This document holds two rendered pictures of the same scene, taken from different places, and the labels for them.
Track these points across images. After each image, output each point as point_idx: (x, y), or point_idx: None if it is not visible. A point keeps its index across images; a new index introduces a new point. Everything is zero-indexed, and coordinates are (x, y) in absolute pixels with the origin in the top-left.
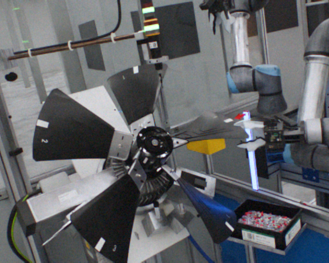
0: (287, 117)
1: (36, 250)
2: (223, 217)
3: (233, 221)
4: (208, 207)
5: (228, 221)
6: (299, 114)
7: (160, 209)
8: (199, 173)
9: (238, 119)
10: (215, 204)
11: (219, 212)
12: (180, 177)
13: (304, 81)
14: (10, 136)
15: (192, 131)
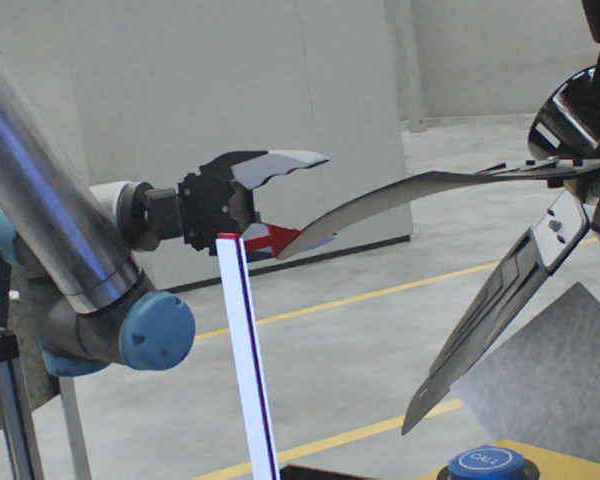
0: (150, 190)
1: None
2: (433, 370)
3: (411, 406)
4: (464, 317)
5: (421, 388)
6: (98, 203)
7: None
8: (505, 341)
9: (281, 247)
10: (452, 369)
11: (441, 361)
12: (534, 247)
13: (35, 108)
14: None
15: (485, 172)
